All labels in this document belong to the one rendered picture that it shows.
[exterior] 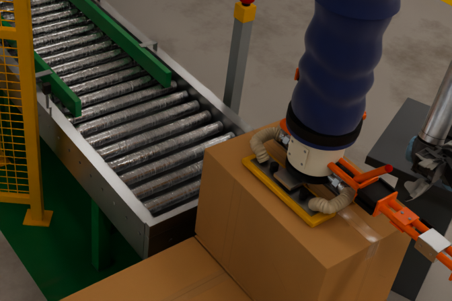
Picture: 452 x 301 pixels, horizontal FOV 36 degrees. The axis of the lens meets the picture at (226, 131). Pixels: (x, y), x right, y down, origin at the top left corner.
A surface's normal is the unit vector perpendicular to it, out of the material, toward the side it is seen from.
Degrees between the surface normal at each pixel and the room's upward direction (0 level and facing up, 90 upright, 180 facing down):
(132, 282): 0
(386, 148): 0
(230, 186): 90
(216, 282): 0
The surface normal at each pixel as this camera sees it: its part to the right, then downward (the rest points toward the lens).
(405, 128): 0.11, -0.78
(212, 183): -0.80, 0.30
